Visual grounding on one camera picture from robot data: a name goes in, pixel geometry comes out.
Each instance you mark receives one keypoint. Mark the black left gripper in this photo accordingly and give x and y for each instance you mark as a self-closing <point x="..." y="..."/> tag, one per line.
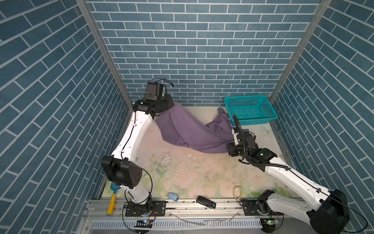
<point x="169" y="103"/>

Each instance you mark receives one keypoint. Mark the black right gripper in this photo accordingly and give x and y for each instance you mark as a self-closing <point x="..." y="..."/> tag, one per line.
<point x="231" y="148"/>

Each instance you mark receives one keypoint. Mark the purple trousers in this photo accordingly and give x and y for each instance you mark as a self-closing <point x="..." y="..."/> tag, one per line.
<point x="179" y="127"/>

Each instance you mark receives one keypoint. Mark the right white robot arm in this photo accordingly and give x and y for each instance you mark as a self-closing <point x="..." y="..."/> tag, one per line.
<point x="326" y="211"/>

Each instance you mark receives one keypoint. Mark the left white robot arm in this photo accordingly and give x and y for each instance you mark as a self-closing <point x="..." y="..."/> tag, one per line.
<point x="120" y="167"/>

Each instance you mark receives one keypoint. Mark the teal perforated plastic basket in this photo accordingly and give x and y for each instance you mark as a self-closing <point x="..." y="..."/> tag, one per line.
<point x="250" y="110"/>

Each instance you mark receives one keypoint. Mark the black remote control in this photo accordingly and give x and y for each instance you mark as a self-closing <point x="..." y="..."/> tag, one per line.
<point x="206" y="202"/>

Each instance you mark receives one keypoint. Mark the small light blue object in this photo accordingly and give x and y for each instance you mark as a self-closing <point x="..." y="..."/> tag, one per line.
<point x="173" y="196"/>

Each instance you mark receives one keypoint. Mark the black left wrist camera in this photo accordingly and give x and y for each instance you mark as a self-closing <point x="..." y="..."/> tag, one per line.
<point x="155" y="91"/>

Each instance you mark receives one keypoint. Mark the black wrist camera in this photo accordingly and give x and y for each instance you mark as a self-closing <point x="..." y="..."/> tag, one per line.
<point x="155" y="91"/>
<point x="237" y="134"/>

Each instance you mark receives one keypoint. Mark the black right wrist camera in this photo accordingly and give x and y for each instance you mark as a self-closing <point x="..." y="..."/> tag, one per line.
<point x="237" y="134"/>

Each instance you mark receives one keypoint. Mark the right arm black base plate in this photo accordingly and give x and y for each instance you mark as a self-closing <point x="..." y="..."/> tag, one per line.
<point x="253" y="207"/>

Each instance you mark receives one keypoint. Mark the white slotted cable duct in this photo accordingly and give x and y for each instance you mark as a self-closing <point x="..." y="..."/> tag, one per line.
<point x="177" y="224"/>

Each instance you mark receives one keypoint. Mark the yellow handled blue tool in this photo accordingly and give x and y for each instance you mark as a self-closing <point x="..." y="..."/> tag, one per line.
<point x="114" y="189"/>

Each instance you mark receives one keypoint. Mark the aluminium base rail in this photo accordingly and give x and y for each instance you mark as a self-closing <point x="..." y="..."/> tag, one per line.
<point x="189" y="208"/>

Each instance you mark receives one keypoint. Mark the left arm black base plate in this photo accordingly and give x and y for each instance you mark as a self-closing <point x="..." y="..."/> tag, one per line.
<point x="152" y="208"/>

